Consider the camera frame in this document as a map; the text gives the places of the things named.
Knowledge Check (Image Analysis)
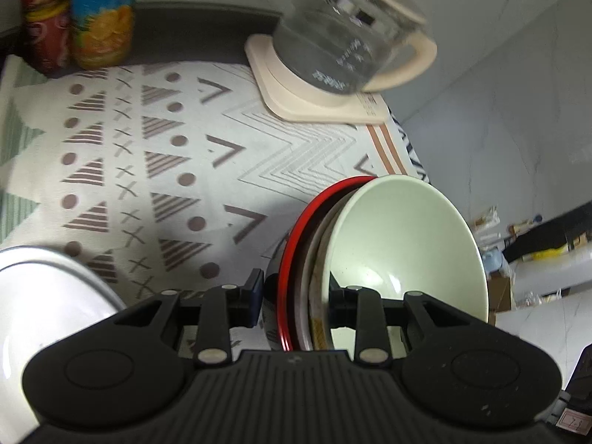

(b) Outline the grey-white bowl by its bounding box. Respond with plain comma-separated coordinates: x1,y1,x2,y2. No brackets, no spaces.
292,191,360,351

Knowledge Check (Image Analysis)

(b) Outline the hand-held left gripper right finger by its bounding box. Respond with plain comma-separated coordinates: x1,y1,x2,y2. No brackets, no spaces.
329,286,482,364

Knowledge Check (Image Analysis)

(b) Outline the cream bowl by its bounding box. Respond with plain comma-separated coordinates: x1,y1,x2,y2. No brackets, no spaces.
307,196,357,351

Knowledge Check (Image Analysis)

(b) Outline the white plate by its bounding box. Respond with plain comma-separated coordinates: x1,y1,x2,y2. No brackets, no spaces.
0,246,127,436

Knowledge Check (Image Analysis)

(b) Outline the geometric patterned table cloth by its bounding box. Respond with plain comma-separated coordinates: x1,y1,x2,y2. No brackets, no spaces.
0,54,431,362

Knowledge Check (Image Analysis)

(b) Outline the red and black bowl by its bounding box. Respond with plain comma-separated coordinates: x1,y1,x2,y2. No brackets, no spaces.
263,176,378,352

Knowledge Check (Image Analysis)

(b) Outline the pale green bowl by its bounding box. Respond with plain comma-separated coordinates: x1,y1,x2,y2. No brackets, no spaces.
327,175,490,353

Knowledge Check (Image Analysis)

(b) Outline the red snack canister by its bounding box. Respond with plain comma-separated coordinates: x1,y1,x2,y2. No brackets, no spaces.
18,0,73,75

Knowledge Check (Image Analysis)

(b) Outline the cream kettle base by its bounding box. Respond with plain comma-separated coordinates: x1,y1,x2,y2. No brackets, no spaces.
245,34,389,125

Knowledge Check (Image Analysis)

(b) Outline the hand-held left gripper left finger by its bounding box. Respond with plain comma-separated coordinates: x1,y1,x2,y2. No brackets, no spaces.
113,268,265,365

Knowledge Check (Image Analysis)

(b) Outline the blue and yellow snack canister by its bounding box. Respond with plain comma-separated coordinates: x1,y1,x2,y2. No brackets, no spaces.
70,0,142,70

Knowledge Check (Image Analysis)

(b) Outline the glass kettle with cream handle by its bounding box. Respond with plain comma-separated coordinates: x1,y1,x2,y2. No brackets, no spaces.
273,0,438,96

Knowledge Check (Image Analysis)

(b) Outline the pale blue plastic bottle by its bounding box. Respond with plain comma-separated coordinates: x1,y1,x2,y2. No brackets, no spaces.
481,247,506,275

